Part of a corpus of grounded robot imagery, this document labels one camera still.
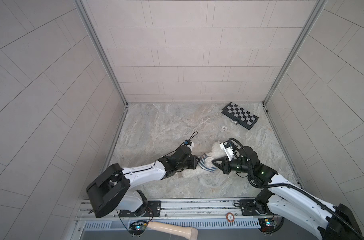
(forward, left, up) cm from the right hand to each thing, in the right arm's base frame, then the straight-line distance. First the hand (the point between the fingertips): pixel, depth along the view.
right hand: (212, 165), depth 73 cm
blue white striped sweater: (+1, +3, 0) cm, 4 cm away
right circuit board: (-24, -22, -14) cm, 36 cm away
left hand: (+6, +4, -6) cm, 9 cm away
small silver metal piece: (+33, -23, -10) cm, 41 cm away
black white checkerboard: (+36, -29, -9) cm, 48 cm away
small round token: (+30, -14, -12) cm, 35 cm away
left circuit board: (-22, +36, -10) cm, 43 cm away
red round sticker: (-20, -6, -13) cm, 25 cm away
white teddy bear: (+7, -3, 0) cm, 8 cm away
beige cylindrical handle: (-25, +13, -8) cm, 29 cm away
